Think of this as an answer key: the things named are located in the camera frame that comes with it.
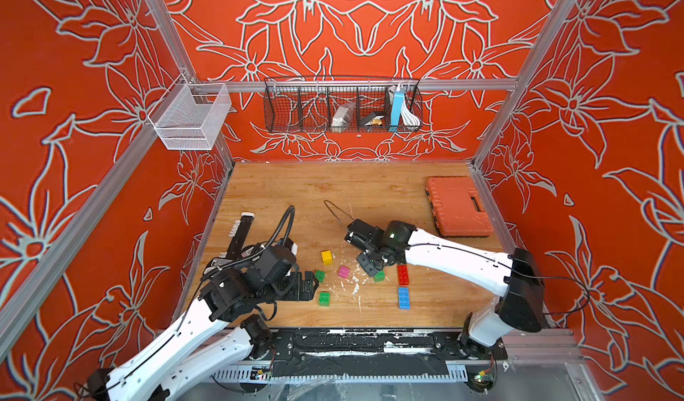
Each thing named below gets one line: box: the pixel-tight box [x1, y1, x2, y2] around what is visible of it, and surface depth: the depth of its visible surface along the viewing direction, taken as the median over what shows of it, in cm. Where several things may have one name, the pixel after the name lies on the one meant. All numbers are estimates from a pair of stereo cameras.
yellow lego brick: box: [320, 249, 334, 266], surface depth 89 cm
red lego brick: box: [397, 264, 410, 286], surface depth 87 cm
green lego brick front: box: [317, 292, 331, 307], surface depth 80 cm
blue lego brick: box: [397, 286, 412, 311], surface depth 82 cm
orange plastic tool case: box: [424, 175, 494, 238], surface depth 100 cm
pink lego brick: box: [337, 265, 351, 279], surface depth 88 cm
